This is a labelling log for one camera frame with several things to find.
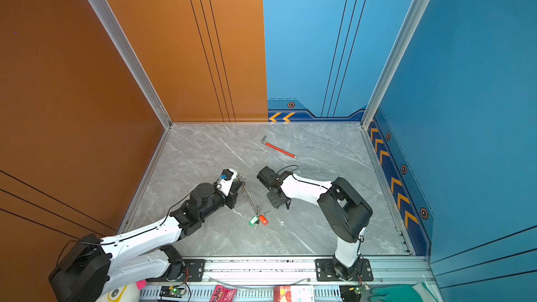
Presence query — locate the metal keyring with chain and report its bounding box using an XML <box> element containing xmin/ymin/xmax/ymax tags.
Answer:
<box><xmin>237</xmin><ymin>176</ymin><xmax>262</xmax><ymax>219</ymax></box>

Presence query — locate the red key tag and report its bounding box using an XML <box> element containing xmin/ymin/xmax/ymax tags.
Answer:
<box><xmin>257</xmin><ymin>215</ymin><xmax>268</xmax><ymax>226</ymax></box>

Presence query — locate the green key tag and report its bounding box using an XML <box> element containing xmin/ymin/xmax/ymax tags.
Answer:
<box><xmin>248</xmin><ymin>216</ymin><xmax>259</xmax><ymax>226</ymax></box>

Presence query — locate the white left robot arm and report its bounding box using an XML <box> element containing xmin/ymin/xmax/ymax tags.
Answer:
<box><xmin>48</xmin><ymin>169</ymin><xmax>244</xmax><ymax>301</ymax></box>

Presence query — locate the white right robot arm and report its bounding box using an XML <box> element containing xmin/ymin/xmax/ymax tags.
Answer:
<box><xmin>257</xmin><ymin>166</ymin><xmax>374</xmax><ymax>282</ymax></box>

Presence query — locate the pink snack packet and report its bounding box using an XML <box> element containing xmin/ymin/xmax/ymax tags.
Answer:
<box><xmin>209</xmin><ymin>285</ymin><xmax>238</xmax><ymax>302</ymax></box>

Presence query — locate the red white box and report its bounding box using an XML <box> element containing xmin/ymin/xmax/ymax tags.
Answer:
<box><xmin>274</xmin><ymin>285</ymin><xmax>315</xmax><ymax>302</ymax></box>

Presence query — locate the green circuit board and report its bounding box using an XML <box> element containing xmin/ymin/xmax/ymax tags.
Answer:
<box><xmin>159</xmin><ymin>285</ymin><xmax>187</xmax><ymax>299</ymax></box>

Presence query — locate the pink green plush toy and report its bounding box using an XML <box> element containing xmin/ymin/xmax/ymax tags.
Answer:
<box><xmin>96</xmin><ymin>280</ymin><xmax>147</xmax><ymax>302</ymax></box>

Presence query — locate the green cloth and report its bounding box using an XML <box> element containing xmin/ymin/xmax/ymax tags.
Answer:
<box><xmin>369</xmin><ymin>285</ymin><xmax>423</xmax><ymax>302</ymax></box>

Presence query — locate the red handled hex key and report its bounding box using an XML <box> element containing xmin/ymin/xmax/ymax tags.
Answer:
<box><xmin>262</xmin><ymin>136</ymin><xmax>299</xmax><ymax>159</ymax></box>

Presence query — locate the aluminium front rail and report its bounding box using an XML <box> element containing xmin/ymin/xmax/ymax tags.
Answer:
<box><xmin>187</xmin><ymin>255</ymin><xmax>436</xmax><ymax>287</ymax></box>

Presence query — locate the aluminium corner post left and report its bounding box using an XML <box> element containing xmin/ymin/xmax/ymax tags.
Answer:
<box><xmin>88</xmin><ymin>0</ymin><xmax>173</xmax><ymax>130</ymax></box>

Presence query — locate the aluminium corner post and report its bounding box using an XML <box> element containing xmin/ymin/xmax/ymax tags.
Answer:
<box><xmin>88</xmin><ymin>0</ymin><xmax>173</xmax><ymax>130</ymax></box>
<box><xmin>361</xmin><ymin>0</ymin><xmax>430</xmax><ymax>130</ymax></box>

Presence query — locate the aluminium corner post right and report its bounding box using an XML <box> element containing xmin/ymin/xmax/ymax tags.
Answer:
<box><xmin>361</xmin><ymin>0</ymin><xmax>430</xmax><ymax>130</ymax></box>

